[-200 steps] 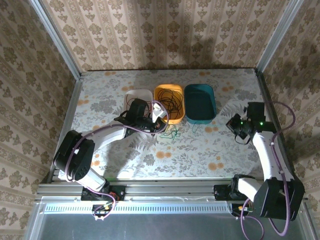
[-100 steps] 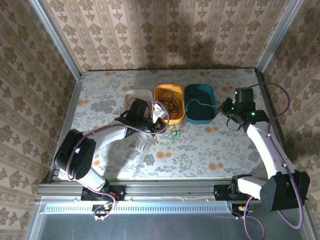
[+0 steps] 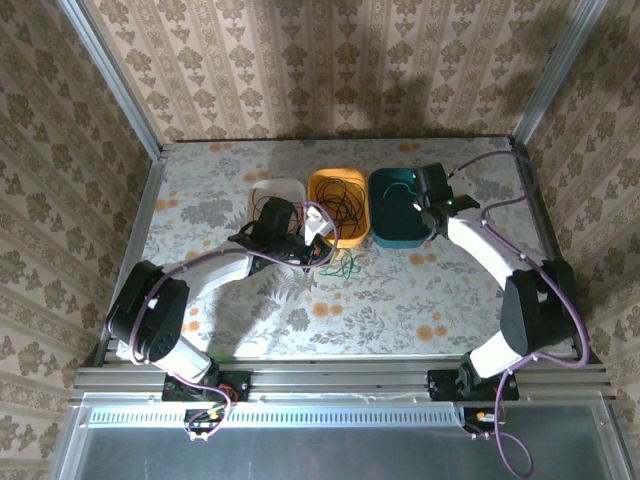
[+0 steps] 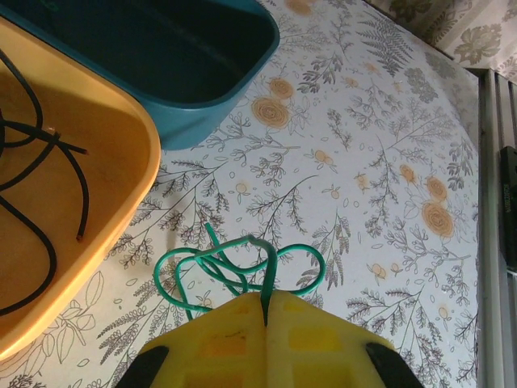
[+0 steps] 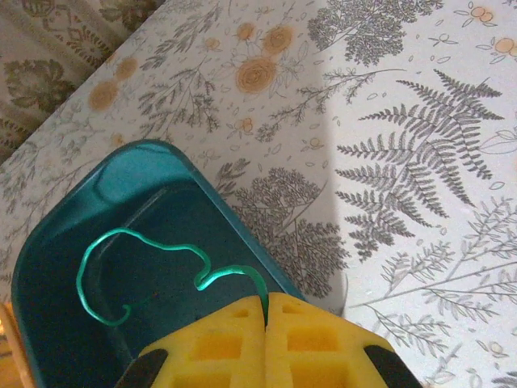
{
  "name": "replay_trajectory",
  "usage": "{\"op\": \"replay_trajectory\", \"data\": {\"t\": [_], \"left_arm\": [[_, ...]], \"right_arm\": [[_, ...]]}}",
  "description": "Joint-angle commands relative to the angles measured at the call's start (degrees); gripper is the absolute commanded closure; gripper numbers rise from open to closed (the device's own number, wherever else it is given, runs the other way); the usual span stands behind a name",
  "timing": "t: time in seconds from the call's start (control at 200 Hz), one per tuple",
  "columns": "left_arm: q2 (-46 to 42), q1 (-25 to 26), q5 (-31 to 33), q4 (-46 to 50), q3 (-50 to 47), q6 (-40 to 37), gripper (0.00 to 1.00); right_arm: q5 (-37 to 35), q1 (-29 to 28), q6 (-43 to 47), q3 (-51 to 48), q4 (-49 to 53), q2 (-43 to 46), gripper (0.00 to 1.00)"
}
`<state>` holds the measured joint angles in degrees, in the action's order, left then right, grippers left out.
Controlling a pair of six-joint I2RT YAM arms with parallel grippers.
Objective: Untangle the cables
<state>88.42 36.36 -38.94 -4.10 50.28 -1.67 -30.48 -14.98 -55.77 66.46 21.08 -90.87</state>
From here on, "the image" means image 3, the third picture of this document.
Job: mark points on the teal plastic tray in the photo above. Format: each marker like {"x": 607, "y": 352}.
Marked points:
{"x": 395, "y": 220}

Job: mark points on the aluminium frame post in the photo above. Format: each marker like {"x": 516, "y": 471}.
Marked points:
{"x": 555, "y": 75}
{"x": 112, "y": 80}

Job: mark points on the orange plastic tray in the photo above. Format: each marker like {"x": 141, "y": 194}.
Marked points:
{"x": 315, "y": 185}

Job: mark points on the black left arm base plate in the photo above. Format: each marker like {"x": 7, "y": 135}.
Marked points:
{"x": 235, "y": 387}

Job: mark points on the aluminium frame side rail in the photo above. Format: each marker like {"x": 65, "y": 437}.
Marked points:
{"x": 145, "y": 210}
{"x": 545, "y": 225}

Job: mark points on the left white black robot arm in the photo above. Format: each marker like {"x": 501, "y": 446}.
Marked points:
{"x": 215, "y": 270}

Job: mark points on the white plastic tray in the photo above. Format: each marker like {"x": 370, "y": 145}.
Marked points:
{"x": 277, "y": 187}

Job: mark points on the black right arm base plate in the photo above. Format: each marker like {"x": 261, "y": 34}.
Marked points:
{"x": 442, "y": 385}

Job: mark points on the grey metal panel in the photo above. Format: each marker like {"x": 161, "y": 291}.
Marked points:
{"x": 325, "y": 455}

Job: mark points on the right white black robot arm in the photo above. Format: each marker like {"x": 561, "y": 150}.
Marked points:
{"x": 480, "y": 245}

